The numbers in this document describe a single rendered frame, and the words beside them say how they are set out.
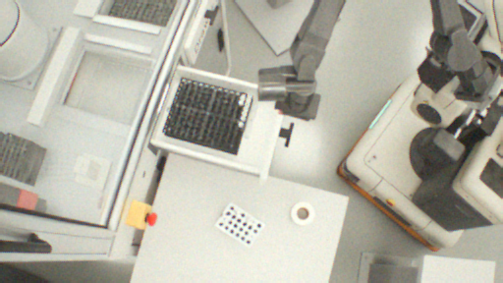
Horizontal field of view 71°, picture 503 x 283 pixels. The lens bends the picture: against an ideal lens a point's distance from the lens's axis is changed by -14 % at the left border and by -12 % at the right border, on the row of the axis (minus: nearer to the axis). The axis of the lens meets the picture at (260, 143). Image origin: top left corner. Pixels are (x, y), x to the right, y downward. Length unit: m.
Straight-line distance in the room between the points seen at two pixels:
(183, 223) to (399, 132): 1.10
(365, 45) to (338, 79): 0.28
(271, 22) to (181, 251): 1.46
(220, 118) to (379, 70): 1.34
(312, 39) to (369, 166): 1.08
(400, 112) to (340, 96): 0.40
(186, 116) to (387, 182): 1.01
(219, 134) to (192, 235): 0.32
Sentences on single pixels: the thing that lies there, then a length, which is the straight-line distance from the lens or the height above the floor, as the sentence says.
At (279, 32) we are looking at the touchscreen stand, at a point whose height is 0.04.
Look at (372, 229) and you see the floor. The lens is 2.07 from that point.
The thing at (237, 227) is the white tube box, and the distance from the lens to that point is 1.19.
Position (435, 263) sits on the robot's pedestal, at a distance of 1.36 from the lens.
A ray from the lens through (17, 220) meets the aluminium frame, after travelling 0.66.
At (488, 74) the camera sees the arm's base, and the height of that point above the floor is 1.23.
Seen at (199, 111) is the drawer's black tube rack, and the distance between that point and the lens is 1.16.
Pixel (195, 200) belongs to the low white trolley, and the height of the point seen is 0.76.
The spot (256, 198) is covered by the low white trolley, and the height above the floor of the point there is 0.76.
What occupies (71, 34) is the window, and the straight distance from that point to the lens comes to 0.69.
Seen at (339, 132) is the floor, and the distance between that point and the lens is 2.12.
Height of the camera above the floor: 1.98
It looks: 75 degrees down
